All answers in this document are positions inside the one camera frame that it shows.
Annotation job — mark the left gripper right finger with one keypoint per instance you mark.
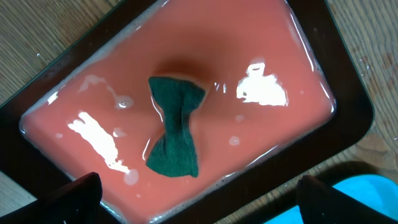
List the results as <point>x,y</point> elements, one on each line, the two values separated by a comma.
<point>321,203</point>

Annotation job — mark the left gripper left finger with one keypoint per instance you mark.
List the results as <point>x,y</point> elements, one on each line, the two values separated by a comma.
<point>76,202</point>

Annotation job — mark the dark green sponge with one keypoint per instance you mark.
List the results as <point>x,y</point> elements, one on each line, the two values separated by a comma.
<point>174,154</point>

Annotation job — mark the teal plastic tray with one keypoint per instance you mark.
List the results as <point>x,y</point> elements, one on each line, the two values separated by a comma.
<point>375,191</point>

